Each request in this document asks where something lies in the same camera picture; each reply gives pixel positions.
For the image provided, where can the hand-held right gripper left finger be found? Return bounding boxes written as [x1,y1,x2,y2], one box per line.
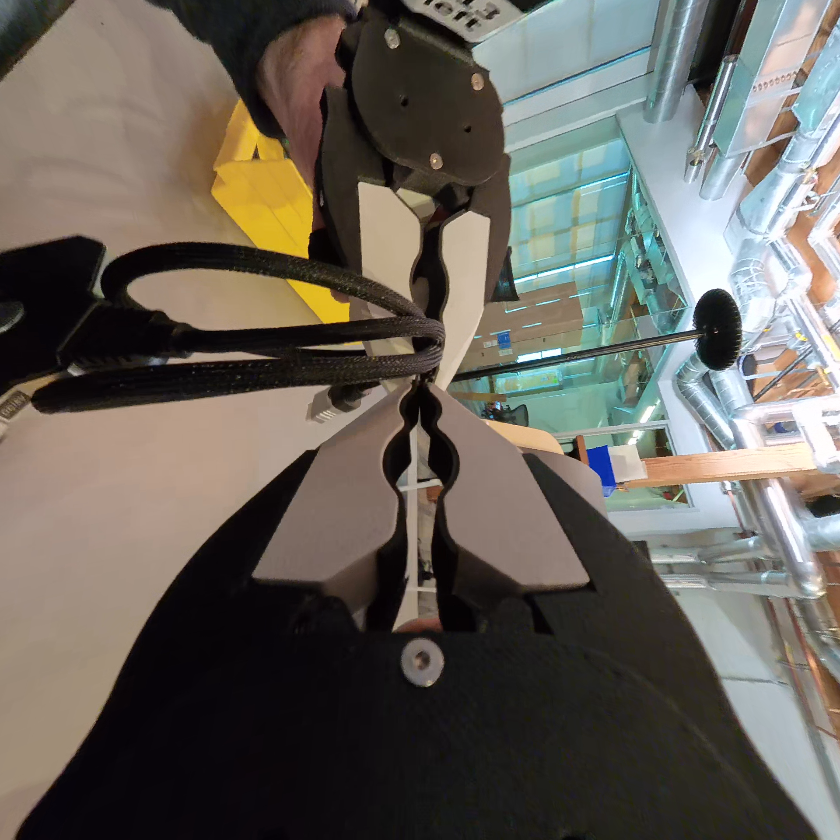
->
[252,382,422,632]

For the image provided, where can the yellow plastic bin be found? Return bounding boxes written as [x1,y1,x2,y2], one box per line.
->
[211,101,365,342]

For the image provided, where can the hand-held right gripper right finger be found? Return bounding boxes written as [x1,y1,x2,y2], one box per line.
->
[423,384,589,632]

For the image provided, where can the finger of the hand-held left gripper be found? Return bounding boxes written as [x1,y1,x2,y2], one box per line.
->
[433,210,492,389]
[348,182,441,382]

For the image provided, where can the black hdmi port box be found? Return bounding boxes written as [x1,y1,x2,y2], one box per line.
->
[0,236,107,395]

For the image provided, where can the smooth silver pipes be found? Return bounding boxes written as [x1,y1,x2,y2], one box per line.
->
[728,387,840,599]

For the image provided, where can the black braided hdmi cable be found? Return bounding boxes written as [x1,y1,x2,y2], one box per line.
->
[31,241,447,426]

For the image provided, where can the silver spiral air duct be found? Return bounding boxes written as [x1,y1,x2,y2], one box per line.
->
[676,357,736,450]

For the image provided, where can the black pole with round disc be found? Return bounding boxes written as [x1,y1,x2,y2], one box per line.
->
[453,289,744,383]

